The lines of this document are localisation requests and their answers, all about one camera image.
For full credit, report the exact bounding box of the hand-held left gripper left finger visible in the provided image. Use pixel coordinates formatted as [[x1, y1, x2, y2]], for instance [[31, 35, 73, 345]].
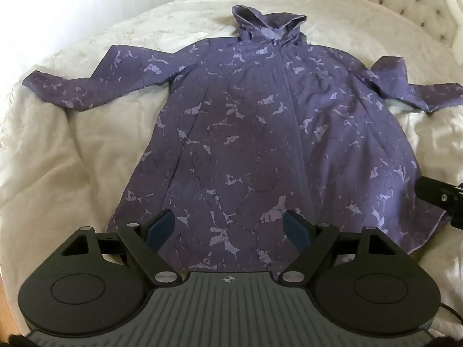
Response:
[[61, 208, 186, 285]]

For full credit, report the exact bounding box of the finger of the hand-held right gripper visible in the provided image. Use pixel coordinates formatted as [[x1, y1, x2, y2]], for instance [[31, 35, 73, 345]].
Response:
[[414, 176, 463, 211]]

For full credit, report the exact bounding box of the purple patterned hooded jacket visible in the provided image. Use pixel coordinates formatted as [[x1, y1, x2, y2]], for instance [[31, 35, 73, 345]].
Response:
[[22, 5, 463, 273]]

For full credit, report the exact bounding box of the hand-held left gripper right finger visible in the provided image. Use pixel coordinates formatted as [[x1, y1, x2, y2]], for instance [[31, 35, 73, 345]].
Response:
[[278, 210, 402, 285]]

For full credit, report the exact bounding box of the white quilted bedspread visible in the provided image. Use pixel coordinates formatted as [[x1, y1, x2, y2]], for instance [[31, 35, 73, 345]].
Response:
[[0, 0, 463, 337]]

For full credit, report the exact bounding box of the black cable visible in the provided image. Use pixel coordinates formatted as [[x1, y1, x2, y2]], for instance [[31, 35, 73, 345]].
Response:
[[439, 302, 463, 320]]

